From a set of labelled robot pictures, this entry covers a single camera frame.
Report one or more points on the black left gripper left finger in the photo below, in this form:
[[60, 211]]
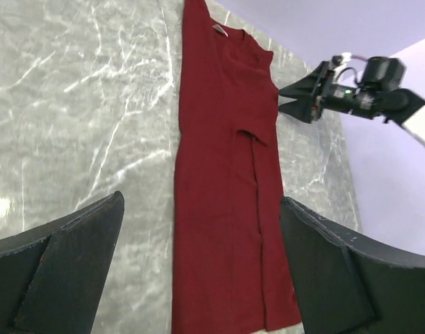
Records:
[[52, 276]]

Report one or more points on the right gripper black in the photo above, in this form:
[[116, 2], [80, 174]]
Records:
[[326, 93]]

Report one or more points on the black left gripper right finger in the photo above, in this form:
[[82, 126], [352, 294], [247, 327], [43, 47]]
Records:
[[346, 282]]

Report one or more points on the dark red t shirt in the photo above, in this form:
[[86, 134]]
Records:
[[230, 269]]

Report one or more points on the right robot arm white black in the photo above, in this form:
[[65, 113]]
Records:
[[377, 92]]

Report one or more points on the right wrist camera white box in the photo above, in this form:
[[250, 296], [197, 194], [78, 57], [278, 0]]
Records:
[[341, 59]]

